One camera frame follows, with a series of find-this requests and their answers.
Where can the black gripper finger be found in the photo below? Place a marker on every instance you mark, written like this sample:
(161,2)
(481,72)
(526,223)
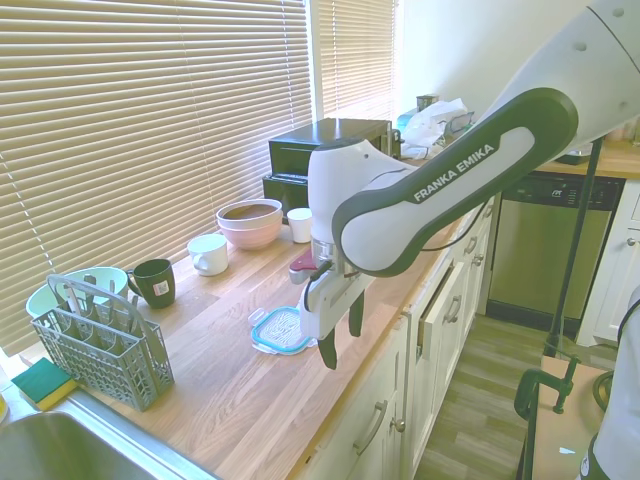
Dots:
(328,352)
(356,315)

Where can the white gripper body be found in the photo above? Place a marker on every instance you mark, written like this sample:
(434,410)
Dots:
(325,305)

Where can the clear lid with teal seal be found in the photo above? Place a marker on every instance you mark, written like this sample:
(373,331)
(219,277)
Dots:
(280,330)

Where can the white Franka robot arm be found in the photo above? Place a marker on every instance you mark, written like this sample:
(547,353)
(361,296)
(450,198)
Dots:
(450,165)

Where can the tall white cup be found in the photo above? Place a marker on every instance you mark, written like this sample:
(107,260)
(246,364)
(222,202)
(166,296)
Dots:
(300,225)

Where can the white base cabinet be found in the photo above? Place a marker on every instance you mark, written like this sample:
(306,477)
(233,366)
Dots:
(440,325)

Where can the round metal cabinet knob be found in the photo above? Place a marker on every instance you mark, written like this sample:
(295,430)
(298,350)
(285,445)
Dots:
(398,424)

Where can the pink bowl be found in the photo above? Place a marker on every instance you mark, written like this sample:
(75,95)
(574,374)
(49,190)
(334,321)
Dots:
(252,235)

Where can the black toaster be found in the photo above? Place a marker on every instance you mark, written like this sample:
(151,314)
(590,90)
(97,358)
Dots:
(285,192)

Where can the grey bowl with brown inside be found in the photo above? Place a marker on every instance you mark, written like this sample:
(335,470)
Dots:
(250,211)

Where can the wide white mug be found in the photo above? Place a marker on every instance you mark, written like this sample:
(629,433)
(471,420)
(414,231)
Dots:
(210,255)

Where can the dark green mug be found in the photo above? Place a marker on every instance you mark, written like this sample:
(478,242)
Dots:
(157,282)

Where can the green metal clamp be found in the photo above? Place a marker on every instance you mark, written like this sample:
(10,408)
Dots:
(530,390)

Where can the stainless steel dishwasher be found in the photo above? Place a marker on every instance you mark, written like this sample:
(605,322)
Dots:
(545,250)

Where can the white plastic bag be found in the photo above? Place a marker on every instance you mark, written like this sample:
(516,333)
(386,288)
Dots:
(430,125)

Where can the mint green bowl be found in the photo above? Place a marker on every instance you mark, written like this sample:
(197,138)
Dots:
(107,280)

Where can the grey plastic cutlery basket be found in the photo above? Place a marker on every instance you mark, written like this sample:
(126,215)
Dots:
(105,360)

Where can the metal tin can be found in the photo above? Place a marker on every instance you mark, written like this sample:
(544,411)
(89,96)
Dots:
(427,102)

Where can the wide beige window blind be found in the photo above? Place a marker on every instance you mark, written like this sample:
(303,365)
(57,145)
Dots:
(150,125)

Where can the narrow beige window blind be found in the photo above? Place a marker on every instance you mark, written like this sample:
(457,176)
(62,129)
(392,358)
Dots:
(357,55)

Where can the white corner cabinet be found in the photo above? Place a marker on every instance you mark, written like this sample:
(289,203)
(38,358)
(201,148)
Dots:
(620,260)

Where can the stainless steel double sink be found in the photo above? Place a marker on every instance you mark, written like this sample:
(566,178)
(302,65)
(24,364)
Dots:
(65,450)

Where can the green and yellow sponge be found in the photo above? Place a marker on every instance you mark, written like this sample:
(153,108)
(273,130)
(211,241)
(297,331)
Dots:
(42,382)

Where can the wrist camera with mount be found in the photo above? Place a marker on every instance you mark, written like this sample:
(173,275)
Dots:
(301,267)

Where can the wooden mount board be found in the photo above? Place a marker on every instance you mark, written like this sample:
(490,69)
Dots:
(560,435)

